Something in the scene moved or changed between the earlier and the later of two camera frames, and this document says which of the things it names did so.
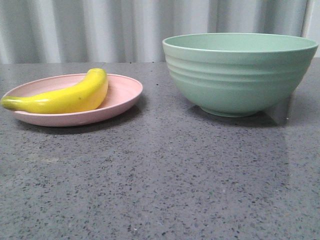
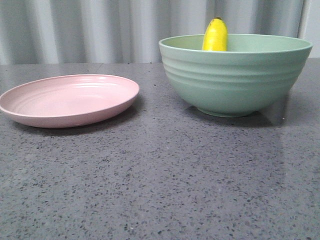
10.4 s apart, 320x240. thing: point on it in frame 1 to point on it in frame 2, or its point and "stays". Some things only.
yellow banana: (83, 94) to (215, 37)
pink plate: (121, 93) stays
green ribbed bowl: (237, 75) stays
